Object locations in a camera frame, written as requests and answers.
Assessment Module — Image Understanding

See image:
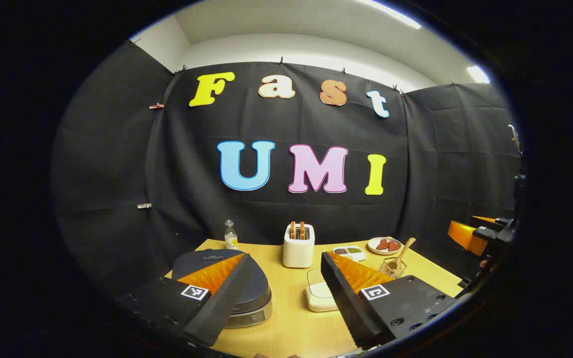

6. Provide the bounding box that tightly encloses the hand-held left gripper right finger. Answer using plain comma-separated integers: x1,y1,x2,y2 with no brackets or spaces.
320,251,459,350

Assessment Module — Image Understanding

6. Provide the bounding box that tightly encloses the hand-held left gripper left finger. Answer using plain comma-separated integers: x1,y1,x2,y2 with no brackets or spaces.
117,253,252,349

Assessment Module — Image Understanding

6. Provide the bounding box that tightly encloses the clear plastic rice box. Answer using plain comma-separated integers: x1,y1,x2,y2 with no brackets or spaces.
304,268,339,313

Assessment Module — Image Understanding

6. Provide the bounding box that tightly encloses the dark grey rice cooker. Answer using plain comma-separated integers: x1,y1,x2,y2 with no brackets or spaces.
171,249,273,329

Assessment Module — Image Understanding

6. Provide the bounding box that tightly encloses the metal wire chopstick holder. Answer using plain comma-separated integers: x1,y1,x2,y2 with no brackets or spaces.
379,256,408,279

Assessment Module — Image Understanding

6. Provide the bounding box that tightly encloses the wooden spoon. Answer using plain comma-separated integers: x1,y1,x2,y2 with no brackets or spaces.
388,238,416,271

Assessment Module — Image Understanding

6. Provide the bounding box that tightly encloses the white divided bean dish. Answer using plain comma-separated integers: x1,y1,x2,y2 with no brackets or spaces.
332,246,368,262

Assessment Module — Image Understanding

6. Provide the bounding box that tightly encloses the round white plate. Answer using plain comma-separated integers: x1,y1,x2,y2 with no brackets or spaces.
368,237,403,256

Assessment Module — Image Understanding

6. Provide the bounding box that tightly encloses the small glass bottle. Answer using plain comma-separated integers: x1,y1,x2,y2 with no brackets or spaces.
224,220,239,250

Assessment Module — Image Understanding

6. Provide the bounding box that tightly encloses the white toaster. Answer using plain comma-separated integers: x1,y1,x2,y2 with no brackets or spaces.
283,224,315,269

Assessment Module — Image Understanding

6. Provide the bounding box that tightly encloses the black backdrop cloth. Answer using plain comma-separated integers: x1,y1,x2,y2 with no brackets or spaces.
53,40,522,299

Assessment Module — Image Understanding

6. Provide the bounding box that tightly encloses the long ceiling light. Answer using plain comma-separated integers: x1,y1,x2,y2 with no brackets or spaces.
467,65,490,84

